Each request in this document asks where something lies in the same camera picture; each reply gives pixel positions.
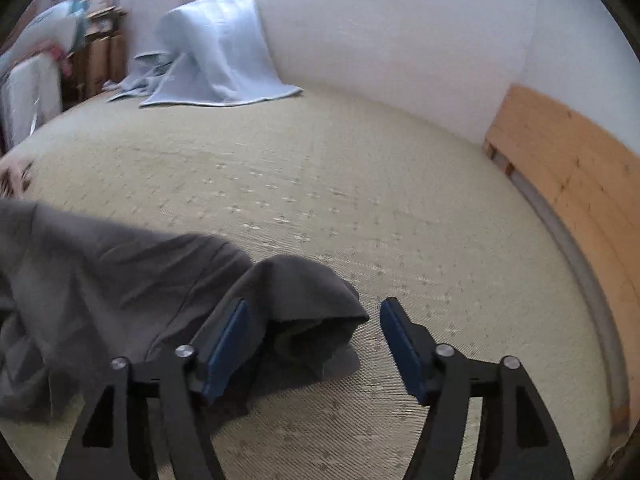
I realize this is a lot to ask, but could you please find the white teal plush pillow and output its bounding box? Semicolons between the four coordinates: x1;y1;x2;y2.
1;0;88;74

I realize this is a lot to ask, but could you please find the cardboard box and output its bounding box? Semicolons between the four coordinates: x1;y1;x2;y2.
70;30;126;101

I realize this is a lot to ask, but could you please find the light blue blanket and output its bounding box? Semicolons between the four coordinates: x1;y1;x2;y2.
107;0;302;107

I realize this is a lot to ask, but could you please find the dark grey smile sweatshirt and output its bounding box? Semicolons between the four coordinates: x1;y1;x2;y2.
1;200;369;419

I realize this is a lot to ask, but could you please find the wooden headboard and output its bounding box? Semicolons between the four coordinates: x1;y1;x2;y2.
483;84;639;445

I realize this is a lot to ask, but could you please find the pink garment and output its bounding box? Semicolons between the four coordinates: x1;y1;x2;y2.
0;154;32;198

